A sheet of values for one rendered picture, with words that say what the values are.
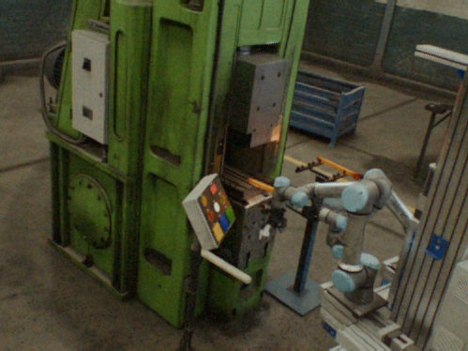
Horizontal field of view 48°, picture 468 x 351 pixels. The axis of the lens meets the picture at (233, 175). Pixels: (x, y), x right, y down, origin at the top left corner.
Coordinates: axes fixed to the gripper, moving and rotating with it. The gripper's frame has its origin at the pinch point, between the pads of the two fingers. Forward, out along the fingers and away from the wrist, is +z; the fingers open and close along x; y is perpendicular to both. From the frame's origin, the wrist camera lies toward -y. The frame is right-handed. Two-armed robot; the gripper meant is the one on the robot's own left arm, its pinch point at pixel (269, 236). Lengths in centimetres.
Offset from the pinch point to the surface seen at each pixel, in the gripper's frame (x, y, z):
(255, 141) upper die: 16, -42, -37
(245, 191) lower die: 12.7, -41.4, -4.4
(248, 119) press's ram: 6, -40, -52
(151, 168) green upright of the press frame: -31, -81, -10
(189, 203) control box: -45, -12, -24
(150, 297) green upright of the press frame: -30, -74, 83
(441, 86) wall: 718, -373, 73
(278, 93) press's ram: 30, -46, -64
